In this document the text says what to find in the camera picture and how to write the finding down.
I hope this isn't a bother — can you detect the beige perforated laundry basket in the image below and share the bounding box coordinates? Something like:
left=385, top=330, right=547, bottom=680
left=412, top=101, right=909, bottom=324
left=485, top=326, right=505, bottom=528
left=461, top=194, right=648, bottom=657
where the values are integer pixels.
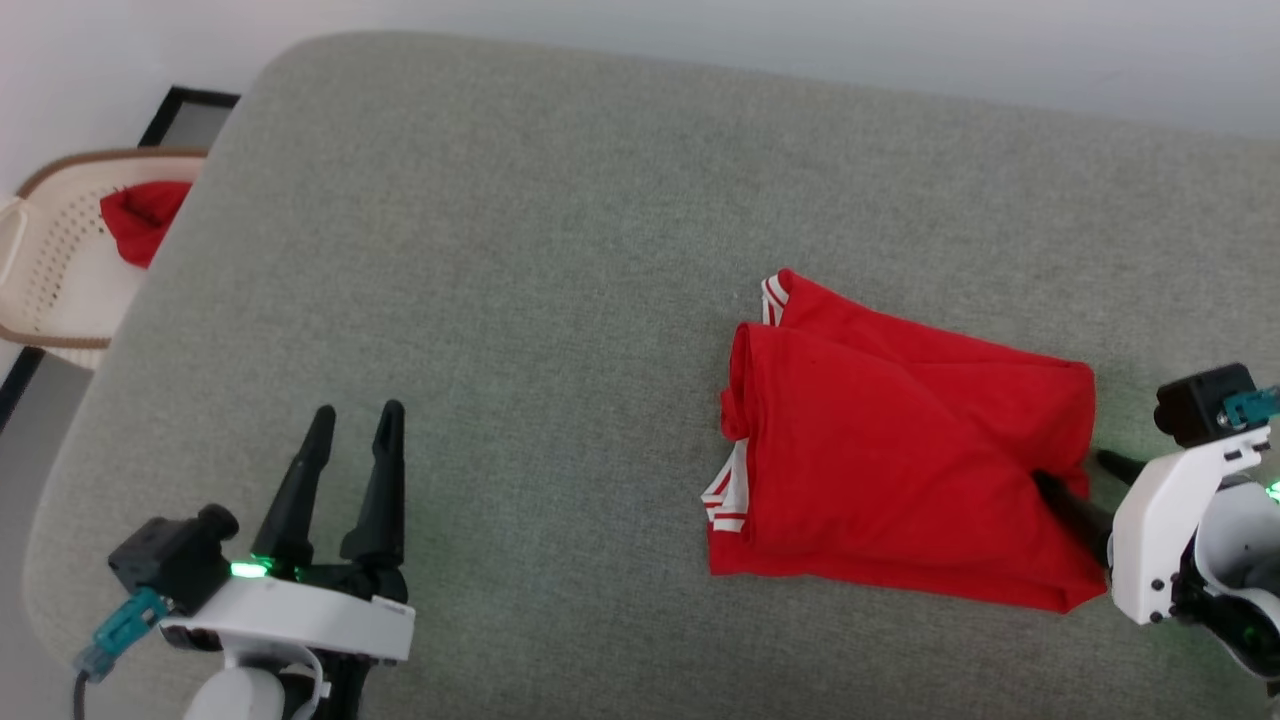
left=0, top=148, right=211, bottom=372

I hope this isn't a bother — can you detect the red white basketball jersey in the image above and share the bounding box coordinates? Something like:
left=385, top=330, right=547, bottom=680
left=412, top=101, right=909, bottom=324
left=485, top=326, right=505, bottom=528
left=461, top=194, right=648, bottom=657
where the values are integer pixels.
left=700, top=268, right=1112, bottom=614

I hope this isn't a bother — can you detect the red cloth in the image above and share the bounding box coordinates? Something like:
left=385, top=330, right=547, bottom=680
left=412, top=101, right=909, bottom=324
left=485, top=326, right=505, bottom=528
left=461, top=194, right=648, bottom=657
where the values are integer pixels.
left=100, top=180, right=194, bottom=269

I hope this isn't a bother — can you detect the grey fabric sofa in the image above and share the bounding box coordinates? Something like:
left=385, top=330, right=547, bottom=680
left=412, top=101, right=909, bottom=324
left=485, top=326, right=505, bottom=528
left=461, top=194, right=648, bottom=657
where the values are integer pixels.
left=22, top=30, right=1280, bottom=720

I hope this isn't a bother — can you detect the teal cable connector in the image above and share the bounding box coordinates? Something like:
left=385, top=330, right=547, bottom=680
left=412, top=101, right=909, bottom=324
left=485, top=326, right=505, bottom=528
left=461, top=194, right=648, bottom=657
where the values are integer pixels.
left=75, top=587, right=169, bottom=684
left=1222, top=387, right=1280, bottom=427

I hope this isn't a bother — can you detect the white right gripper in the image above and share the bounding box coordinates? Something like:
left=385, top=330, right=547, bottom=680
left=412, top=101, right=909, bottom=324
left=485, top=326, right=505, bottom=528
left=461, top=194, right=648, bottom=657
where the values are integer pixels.
left=1034, top=428, right=1272, bottom=627

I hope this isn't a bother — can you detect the teal right cable connector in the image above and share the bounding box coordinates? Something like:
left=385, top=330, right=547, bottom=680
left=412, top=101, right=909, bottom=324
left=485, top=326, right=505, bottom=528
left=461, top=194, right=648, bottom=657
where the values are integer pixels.
left=1222, top=387, right=1280, bottom=427

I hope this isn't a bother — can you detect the teal left cable connector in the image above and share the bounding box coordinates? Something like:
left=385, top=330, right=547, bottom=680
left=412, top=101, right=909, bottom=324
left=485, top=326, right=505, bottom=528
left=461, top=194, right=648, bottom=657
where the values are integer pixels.
left=75, top=587, right=169, bottom=684

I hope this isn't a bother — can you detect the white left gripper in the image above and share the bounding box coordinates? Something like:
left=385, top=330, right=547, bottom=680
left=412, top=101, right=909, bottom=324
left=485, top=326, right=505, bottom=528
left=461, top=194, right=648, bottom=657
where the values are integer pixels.
left=160, top=399, right=417, bottom=720

